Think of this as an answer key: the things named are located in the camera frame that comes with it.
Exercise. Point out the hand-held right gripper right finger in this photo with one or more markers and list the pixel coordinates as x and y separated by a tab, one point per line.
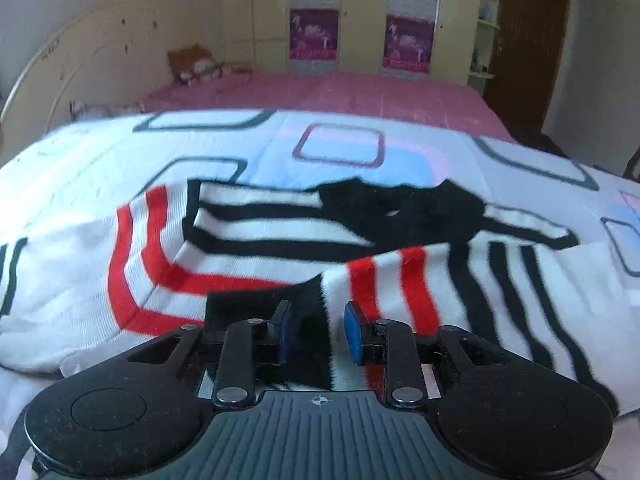
354	334

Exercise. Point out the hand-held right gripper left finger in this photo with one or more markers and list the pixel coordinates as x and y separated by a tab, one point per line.
285	332

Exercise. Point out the brown wooden door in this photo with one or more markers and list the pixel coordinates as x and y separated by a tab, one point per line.
530	45

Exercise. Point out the dark low bench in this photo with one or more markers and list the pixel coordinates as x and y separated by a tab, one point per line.
542	142

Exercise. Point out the black red white striped sweater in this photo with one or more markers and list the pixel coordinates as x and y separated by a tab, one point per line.
260	232

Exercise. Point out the cream wardrobe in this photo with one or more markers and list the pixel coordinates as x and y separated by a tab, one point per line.
362	15

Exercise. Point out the white blanket with square print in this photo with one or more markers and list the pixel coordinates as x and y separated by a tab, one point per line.
200	140

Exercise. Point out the brown patterned pillow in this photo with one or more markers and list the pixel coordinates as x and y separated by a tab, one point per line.
192	62

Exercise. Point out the cream open shelf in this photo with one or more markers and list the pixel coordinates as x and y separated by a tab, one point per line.
487	20

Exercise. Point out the small patterned pillow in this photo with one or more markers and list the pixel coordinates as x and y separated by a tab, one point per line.
107	108

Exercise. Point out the cream bed headboard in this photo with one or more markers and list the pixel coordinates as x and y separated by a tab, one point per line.
90	55

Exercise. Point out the pink bed sheet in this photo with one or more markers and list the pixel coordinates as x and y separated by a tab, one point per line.
350	92

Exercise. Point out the brown wooden chair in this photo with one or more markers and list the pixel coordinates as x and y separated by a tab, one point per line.
634	165

